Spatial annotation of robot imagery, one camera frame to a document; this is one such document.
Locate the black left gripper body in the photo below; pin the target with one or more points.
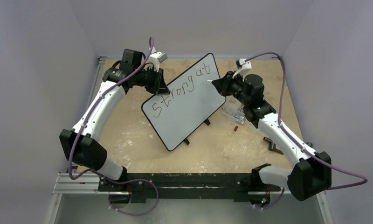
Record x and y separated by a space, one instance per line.
148 79

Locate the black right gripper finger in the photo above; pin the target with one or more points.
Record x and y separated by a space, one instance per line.
218 82
220 89

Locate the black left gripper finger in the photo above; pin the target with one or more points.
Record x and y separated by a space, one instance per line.
160 77
162 89

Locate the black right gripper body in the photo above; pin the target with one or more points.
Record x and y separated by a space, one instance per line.
228 85

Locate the white whiteboard black frame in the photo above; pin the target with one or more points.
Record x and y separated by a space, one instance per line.
192 100

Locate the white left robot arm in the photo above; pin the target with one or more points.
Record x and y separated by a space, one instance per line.
81 143

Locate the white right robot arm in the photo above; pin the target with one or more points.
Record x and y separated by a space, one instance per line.
310 172

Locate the clear plastic screw box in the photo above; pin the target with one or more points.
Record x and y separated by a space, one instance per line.
236 114

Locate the black metal clamp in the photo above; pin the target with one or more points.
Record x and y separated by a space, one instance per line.
274 145

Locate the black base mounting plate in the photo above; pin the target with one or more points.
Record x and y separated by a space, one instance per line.
238 187

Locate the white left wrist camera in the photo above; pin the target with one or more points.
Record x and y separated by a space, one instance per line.
155 59

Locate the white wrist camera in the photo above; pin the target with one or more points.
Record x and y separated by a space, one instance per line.
155 59
243 66

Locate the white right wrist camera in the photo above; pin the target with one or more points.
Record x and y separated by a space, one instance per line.
243 66

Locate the aluminium extrusion rail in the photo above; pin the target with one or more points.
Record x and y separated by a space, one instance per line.
86 184

